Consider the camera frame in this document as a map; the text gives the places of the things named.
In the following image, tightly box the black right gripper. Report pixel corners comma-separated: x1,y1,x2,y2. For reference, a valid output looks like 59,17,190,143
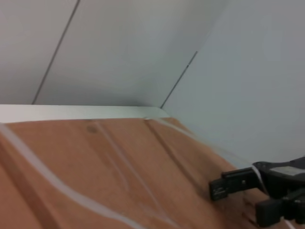
209,156,305,228

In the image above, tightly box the brown cardboard box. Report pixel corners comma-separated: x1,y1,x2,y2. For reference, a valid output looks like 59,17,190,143
0,116,290,229

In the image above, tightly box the white plastic packing strap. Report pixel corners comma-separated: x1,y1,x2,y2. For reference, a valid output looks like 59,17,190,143
0,123,145,229
144,117,296,229

